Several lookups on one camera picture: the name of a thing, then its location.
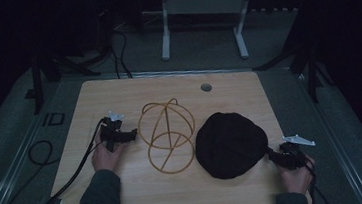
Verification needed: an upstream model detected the person's left hand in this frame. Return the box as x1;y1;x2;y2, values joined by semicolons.
89;136;129;175

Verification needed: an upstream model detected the person's right hand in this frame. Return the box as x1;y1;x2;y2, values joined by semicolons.
276;154;319;197

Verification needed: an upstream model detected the thin black floor cable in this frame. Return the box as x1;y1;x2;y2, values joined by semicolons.
109;44;122;80
113;28;133;80

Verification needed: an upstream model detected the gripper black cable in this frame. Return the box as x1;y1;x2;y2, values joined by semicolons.
303;159;331;204
29;117;116;204

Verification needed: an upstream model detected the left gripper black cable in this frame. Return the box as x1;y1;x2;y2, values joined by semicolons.
29;117;116;204

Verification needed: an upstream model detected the white metal table frame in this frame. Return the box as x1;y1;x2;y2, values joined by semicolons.
140;0;262;69

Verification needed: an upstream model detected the black looped floor cable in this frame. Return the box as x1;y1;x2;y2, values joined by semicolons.
0;138;61;204

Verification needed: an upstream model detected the tan wire hat stand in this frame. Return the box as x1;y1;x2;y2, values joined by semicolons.
135;96;200;178

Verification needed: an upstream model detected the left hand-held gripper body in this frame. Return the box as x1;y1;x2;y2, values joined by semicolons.
98;110;128;154

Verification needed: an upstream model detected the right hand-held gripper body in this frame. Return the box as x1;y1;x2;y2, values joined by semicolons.
276;132;319;173

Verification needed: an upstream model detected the black hat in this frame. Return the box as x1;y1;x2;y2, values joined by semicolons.
191;107;272;183

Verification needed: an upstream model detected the black tripod stand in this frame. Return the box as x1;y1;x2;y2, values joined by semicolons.
245;1;338;110
27;38;117;116

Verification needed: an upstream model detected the grey table grommet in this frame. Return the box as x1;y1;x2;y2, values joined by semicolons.
199;82;213;93

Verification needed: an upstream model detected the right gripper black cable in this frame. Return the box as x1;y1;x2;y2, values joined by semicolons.
303;159;331;204

